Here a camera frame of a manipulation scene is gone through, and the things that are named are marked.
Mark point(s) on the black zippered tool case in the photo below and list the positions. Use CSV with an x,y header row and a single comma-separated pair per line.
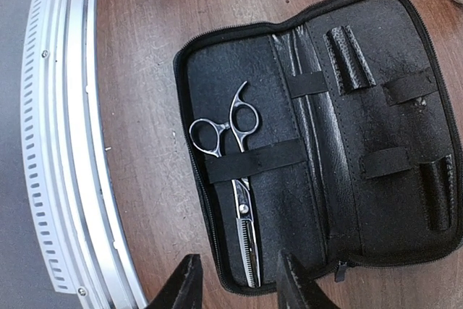
x,y
357,160

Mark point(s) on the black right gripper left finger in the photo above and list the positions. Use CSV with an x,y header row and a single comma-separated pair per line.
x,y
184,288

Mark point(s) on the silver thinning scissors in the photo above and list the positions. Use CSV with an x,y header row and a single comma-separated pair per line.
x,y
241,187

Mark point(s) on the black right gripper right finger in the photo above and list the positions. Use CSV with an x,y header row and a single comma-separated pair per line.
x,y
295,289

